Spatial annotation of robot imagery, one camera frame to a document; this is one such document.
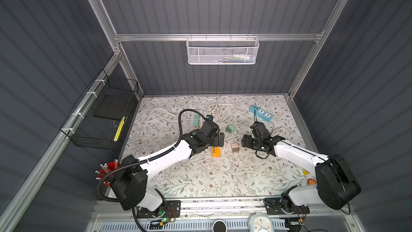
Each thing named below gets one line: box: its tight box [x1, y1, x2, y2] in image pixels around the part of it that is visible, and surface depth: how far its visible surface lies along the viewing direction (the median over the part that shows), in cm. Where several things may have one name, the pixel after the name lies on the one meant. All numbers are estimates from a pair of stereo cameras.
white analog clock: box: [248, 212, 275, 232], surface depth 69 cm
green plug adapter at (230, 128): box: [225, 124, 237, 134], surface depth 103 cm
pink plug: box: [231, 142, 240, 154], surface depth 95 cm
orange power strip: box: [211, 146, 222, 158], surface depth 91 cm
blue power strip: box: [249, 104, 274, 123], surface depth 110 cm
